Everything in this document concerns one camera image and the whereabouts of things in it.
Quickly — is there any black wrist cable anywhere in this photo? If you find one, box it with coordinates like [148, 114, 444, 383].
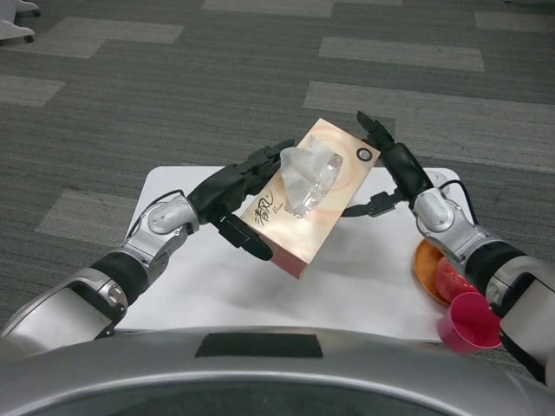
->
[440, 179, 480, 226]
[127, 189, 183, 239]

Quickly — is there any red apple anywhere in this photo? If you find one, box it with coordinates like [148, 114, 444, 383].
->
[434, 257, 480, 302]

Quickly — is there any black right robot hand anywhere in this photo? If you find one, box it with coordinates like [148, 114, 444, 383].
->
[343, 110, 435, 218]

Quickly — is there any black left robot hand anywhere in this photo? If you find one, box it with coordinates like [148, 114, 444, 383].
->
[187, 138, 297, 263]

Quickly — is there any orange round plate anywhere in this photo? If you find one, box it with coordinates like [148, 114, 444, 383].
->
[415, 240, 456, 309]

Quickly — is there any white computer mouse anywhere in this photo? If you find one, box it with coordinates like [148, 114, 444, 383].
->
[424, 169, 452, 190]

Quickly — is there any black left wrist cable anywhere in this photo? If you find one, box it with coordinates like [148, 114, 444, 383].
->
[127, 189, 183, 239]

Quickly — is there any white wheeled furniture base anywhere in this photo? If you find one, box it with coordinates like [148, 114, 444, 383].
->
[12, 0, 42, 18]
[0, 23, 36, 44]

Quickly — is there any silver robot chest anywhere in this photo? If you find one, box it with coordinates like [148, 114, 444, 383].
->
[0, 325, 555, 416]

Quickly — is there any peach cardboard tissue box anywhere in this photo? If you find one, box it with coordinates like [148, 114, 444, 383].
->
[238, 117, 382, 281]

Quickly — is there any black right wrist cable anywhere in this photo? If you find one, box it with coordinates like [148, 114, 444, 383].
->
[440, 179, 480, 226]

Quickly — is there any pink plastic cup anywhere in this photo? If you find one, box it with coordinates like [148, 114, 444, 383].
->
[437, 291, 504, 351]

